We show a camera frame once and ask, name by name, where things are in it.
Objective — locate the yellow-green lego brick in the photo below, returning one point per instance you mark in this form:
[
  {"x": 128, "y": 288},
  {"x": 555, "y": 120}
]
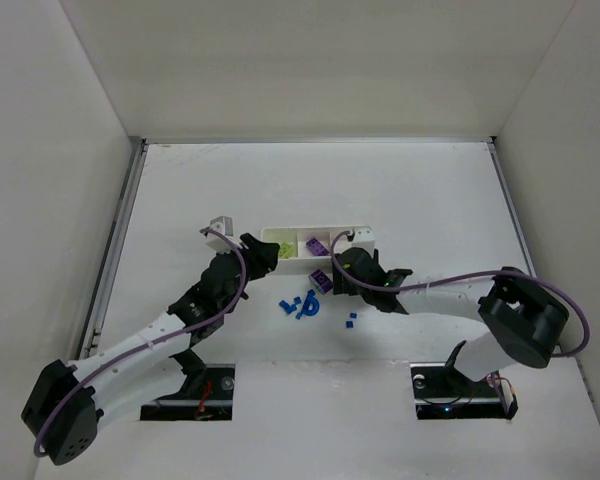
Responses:
[{"x": 286, "y": 250}]

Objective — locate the blue lego brick far left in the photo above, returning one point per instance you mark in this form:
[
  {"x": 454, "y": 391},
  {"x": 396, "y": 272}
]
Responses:
[{"x": 288, "y": 308}]

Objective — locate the white three-compartment tray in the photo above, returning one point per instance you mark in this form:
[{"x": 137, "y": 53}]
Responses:
[{"x": 303, "y": 262}]

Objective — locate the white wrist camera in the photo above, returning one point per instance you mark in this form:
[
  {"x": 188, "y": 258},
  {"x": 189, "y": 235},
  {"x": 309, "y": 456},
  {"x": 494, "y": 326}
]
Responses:
[
  {"x": 363, "y": 238},
  {"x": 219, "y": 234}
]

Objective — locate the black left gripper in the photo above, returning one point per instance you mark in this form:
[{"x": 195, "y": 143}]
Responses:
[{"x": 253, "y": 255}]

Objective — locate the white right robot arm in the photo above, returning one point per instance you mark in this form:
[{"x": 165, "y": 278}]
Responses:
[{"x": 523, "y": 319}]

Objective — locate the purple round-stud lego brick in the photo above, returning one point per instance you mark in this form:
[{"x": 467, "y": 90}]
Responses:
[{"x": 321, "y": 281}]

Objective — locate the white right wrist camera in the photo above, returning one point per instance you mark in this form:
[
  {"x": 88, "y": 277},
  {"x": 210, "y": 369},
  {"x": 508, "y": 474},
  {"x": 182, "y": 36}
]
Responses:
[{"x": 363, "y": 238}]

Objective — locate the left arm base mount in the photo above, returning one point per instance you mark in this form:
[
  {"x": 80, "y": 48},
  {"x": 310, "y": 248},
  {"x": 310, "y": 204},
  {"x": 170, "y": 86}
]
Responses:
[{"x": 206, "y": 394}]

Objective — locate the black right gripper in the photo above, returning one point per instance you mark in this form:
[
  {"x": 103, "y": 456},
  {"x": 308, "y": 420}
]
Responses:
[{"x": 348, "y": 270}]

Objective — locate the blue arch lego piece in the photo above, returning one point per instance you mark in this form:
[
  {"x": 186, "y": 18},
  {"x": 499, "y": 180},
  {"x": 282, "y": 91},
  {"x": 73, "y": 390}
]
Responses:
[{"x": 311, "y": 305}]

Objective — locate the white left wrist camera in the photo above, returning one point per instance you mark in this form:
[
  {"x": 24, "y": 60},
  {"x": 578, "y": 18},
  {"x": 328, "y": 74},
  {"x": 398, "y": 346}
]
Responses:
[{"x": 219, "y": 234}]

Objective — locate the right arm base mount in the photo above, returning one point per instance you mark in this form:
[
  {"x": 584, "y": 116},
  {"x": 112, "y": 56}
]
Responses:
[{"x": 442, "y": 393}]

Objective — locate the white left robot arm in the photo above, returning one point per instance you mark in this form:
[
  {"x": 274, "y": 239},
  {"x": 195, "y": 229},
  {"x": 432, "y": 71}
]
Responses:
[{"x": 71, "y": 402}]

